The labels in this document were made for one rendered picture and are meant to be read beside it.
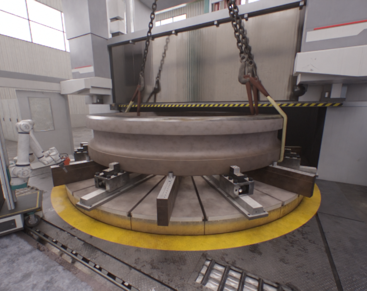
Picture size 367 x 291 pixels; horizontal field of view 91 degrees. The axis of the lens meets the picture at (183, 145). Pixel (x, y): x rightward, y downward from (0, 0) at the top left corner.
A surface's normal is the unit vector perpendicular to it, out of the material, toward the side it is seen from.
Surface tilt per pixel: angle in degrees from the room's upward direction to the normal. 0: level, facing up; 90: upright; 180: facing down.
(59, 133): 90
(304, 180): 90
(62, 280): 0
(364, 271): 0
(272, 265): 0
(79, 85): 90
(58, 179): 90
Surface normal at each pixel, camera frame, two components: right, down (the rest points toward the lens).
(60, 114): 0.88, 0.10
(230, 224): 0.22, 0.20
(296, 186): -0.77, 0.13
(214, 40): -0.44, 0.18
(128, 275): 0.00, -0.98
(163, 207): -0.09, 0.20
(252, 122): 0.43, 0.18
